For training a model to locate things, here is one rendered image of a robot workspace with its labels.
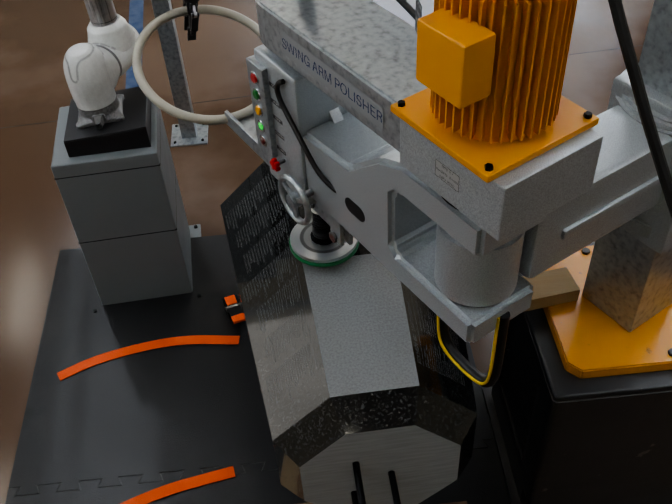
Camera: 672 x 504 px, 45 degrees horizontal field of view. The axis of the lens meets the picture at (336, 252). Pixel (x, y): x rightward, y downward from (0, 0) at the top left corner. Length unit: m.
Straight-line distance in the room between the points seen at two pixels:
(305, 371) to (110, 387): 1.30
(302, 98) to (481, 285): 0.66
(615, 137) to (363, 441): 1.01
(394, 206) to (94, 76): 1.60
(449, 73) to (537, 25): 0.16
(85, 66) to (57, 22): 2.81
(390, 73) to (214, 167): 2.68
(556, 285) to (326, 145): 0.90
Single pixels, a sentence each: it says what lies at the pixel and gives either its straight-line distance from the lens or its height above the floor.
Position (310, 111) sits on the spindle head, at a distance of 2.10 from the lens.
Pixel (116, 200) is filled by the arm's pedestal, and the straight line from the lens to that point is 3.34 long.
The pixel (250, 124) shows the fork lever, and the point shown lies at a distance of 2.69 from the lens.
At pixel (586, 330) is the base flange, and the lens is 2.54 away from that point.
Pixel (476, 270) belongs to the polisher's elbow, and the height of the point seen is 1.41.
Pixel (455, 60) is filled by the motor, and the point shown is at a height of 1.97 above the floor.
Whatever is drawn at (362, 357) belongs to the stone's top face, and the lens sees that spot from 2.30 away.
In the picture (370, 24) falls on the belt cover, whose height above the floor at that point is 1.74.
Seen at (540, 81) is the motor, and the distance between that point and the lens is 1.49.
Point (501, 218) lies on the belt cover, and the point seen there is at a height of 1.67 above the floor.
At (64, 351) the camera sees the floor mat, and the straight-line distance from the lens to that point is 3.65.
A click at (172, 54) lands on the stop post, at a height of 0.53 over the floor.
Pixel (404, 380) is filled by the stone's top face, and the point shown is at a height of 0.87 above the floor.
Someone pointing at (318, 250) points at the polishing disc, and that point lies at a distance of 2.51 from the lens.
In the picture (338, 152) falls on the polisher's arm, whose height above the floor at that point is 1.44.
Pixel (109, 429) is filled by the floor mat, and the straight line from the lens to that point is 3.35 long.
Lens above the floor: 2.69
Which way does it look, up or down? 45 degrees down
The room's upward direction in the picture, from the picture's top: 4 degrees counter-clockwise
